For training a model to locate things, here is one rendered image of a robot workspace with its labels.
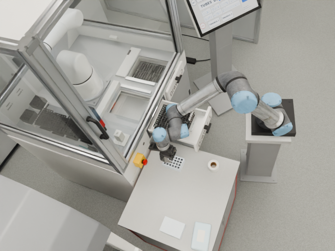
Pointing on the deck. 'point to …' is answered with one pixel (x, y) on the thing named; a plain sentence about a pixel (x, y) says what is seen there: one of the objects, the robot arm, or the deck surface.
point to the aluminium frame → (47, 81)
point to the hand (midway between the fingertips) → (166, 158)
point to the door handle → (98, 128)
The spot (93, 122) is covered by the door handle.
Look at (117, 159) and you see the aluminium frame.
